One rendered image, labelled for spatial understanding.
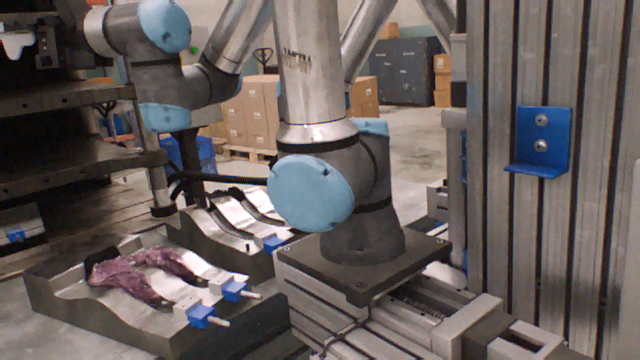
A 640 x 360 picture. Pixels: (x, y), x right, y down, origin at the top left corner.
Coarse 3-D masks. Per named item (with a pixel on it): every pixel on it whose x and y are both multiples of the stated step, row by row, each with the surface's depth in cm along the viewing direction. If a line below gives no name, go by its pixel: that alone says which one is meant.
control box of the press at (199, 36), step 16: (192, 32) 193; (208, 32) 198; (192, 48) 193; (192, 64) 195; (192, 112) 199; (208, 112) 203; (192, 128) 202; (192, 144) 206; (192, 160) 207; (192, 192) 210
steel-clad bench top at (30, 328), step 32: (416, 192) 179; (0, 288) 137; (256, 288) 123; (0, 320) 121; (32, 320) 119; (224, 320) 110; (0, 352) 107; (32, 352) 106; (64, 352) 105; (96, 352) 104; (128, 352) 102
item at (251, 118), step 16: (256, 80) 559; (272, 80) 532; (240, 96) 561; (256, 96) 542; (272, 96) 524; (224, 112) 592; (240, 112) 570; (256, 112) 550; (272, 112) 531; (240, 128) 578; (256, 128) 557; (272, 128) 538; (240, 144) 587; (256, 144) 566; (272, 144) 546; (256, 160) 560
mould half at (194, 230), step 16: (256, 192) 156; (192, 208) 145; (224, 208) 147; (240, 208) 149; (272, 208) 152; (176, 224) 155; (192, 224) 142; (208, 224) 140; (240, 224) 143; (256, 224) 142; (176, 240) 154; (192, 240) 145; (208, 240) 137; (224, 240) 132; (240, 240) 131; (288, 240) 129; (208, 256) 140; (224, 256) 132; (240, 256) 125; (256, 256) 122; (272, 256) 126; (240, 272) 127; (256, 272) 123; (272, 272) 127
